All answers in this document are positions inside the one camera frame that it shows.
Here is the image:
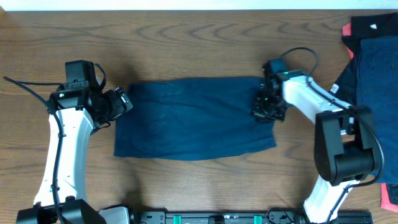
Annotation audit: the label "navy blue shorts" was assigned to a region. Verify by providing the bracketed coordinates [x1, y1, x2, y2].
[114, 77, 276, 161]

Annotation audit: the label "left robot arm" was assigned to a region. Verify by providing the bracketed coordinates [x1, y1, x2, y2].
[16, 60, 133, 224]

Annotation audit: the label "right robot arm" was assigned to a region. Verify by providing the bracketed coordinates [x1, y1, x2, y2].
[252, 57, 385, 223]

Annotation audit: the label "navy blue garment in pile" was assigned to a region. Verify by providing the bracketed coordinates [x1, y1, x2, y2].
[356, 36, 397, 184]

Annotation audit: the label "black garment with red trim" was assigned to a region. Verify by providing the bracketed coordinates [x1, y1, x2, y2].
[330, 12, 397, 212]

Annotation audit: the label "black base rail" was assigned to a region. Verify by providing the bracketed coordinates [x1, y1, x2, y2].
[102, 205, 373, 224]

